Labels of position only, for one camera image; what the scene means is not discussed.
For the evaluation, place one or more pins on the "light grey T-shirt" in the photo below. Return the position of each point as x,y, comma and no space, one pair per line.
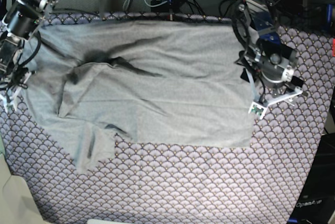
145,81

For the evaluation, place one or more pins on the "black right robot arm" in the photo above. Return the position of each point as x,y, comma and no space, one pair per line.
21,40

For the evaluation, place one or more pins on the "red clamp at right edge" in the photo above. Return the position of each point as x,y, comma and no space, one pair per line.
333,47

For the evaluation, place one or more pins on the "blue clamp post right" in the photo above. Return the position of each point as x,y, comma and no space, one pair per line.
327,24

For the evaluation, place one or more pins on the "red-tipped table clamp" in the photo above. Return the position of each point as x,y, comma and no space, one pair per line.
170,10

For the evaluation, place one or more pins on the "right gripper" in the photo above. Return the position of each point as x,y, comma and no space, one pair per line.
17,78

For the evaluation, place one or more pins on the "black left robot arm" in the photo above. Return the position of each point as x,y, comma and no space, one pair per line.
254,26

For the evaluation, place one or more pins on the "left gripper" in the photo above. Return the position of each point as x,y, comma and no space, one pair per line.
277,71

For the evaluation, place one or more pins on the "black OpenArm box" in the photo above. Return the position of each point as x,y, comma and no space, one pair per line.
316,201

